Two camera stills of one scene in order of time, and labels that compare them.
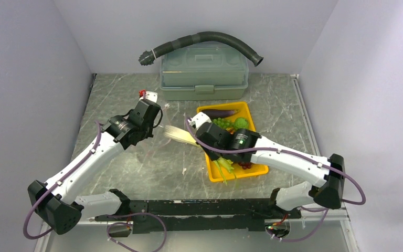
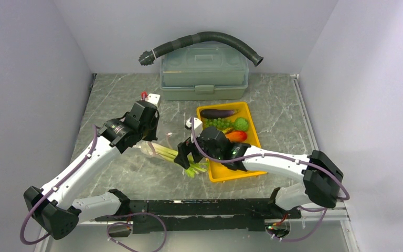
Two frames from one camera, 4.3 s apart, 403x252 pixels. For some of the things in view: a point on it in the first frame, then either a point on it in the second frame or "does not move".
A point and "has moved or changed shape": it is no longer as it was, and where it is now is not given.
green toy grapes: [224, 123] does not move
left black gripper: [150, 131] does not move
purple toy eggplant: [215, 113] does not move
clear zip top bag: [149, 151] has moved or changed shape
